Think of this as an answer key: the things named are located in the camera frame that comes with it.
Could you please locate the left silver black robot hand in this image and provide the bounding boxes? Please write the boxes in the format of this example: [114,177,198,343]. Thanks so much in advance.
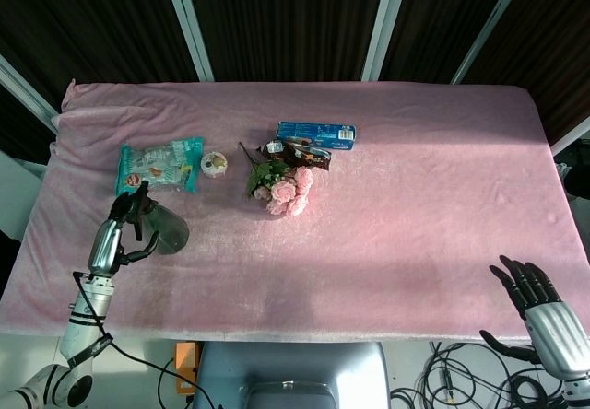
[87,191,160,277]

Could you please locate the dark curtain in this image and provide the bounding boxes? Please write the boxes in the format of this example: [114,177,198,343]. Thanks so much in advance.
[0,0,590,161]

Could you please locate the blue Oreo cookie box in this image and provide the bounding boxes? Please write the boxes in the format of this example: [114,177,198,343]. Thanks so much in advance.
[275,121,357,152]

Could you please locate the grey robot body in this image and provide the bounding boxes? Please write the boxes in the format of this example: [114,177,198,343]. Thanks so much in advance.
[193,340,393,409]

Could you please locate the white frame post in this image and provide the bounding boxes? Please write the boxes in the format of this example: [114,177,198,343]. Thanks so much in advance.
[360,0,412,82]
[159,0,216,82]
[450,0,534,86]
[0,53,60,134]
[550,116,590,157]

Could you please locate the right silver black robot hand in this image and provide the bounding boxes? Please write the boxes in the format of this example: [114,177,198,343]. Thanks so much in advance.
[478,254,590,380]

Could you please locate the white side panel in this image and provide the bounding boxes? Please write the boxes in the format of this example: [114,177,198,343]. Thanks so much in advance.
[0,150,47,242]

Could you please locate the black floor cable bundle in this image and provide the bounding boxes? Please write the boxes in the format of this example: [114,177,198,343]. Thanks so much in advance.
[389,342,568,409]

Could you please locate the pink rose bouquet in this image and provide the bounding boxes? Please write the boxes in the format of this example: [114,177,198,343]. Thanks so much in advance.
[238,140,314,217]

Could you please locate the pink plush table cloth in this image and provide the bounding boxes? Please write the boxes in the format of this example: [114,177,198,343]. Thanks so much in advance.
[0,79,590,344]

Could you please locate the orange box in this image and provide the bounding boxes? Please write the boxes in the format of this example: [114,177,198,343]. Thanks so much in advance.
[174,342,204,403]

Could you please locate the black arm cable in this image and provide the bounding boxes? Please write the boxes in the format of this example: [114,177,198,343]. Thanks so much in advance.
[72,270,207,405]

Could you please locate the brown snack wrapper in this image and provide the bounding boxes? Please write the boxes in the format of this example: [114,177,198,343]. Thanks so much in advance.
[256,138,333,171]

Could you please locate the teal snack bag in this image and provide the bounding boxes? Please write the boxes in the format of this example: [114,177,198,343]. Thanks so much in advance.
[114,136,206,197]

